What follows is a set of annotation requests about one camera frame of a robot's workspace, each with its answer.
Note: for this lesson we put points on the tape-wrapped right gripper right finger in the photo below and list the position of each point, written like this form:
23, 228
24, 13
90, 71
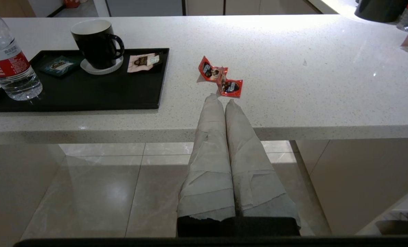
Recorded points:
252, 171

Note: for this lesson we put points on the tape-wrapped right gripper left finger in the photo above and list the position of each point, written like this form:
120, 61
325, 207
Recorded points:
209, 164

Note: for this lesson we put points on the small red Nescafe sachet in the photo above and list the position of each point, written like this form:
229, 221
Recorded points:
231, 87

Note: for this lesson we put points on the large red Nescafe sachet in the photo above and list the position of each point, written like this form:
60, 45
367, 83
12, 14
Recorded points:
209, 70

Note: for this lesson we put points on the pink tea sachet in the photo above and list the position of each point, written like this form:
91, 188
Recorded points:
143, 62

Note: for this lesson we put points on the dark green tea sachet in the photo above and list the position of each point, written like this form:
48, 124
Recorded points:
59, 66

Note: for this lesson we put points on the black electric kettle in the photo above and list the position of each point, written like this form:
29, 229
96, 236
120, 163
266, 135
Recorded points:
379, 10

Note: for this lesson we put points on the black rectangular serving tray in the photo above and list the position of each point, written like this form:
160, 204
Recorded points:
104, 91

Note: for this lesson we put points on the white round coaster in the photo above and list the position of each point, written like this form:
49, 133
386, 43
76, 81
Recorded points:
101, 71

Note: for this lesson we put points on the grey lower kitchen cabinets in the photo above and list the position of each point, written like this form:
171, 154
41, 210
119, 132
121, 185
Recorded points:
252, 7

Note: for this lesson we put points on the black mug white inside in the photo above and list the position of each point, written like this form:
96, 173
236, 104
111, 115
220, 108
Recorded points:
94, 44

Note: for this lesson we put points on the red plastic bag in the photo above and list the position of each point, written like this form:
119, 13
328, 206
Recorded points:
71, 3

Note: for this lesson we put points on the brown wooden door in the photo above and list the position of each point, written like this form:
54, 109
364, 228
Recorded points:
4, 7

